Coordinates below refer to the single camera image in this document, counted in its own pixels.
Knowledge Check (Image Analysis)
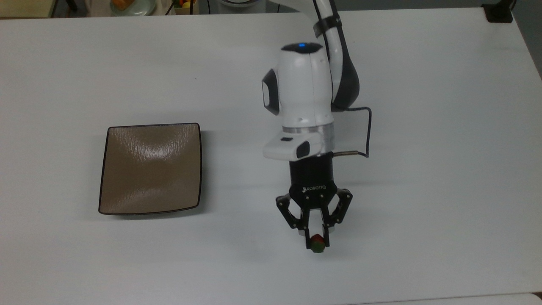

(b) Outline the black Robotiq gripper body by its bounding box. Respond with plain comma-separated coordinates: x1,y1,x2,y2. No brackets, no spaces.
289,152,338,211

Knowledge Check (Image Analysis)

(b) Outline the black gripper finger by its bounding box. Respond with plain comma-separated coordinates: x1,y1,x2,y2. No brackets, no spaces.
276,194,312,249
321,189,353,247

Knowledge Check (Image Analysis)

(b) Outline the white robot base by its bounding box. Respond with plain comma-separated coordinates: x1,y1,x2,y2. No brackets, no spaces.
216,0,266,8

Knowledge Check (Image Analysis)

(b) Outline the brown square ceramic plate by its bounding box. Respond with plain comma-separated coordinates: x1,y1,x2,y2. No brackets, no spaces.
98,123,203,216

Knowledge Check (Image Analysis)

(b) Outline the pale green round plate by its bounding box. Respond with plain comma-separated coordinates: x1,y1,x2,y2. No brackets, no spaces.
110,0,157,17

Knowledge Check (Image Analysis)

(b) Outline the box of mixed fruit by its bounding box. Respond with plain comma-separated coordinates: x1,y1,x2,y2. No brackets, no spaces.
172,0,198,16

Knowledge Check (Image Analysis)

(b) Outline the black table clamp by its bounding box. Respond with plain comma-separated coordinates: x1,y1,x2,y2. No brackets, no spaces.
482,0,514,23

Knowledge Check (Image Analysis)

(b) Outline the light wooden cabinet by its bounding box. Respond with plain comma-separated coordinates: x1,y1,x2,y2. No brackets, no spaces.
0,0,58,19

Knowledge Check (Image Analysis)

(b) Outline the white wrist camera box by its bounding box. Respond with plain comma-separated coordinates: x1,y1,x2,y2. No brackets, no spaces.
263,128,335,162

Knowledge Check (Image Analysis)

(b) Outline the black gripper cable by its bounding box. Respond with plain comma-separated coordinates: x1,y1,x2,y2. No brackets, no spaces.
331,106,373,159

